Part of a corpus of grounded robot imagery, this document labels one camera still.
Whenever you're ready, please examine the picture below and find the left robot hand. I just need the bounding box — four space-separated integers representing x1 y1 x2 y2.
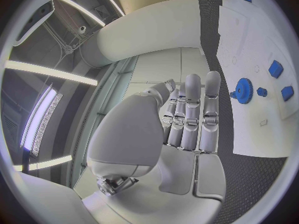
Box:
81 70 228 224

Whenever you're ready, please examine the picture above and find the white task board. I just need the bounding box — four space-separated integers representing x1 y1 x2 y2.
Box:
215 0 299 158

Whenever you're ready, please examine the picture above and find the glowing light bar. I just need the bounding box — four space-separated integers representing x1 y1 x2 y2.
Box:
19 84 64 157

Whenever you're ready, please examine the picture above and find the blue gear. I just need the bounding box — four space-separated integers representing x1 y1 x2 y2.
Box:
229 78 254 105

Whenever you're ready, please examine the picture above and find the blue peg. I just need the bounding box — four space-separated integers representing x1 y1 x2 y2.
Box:
256 87 269 98

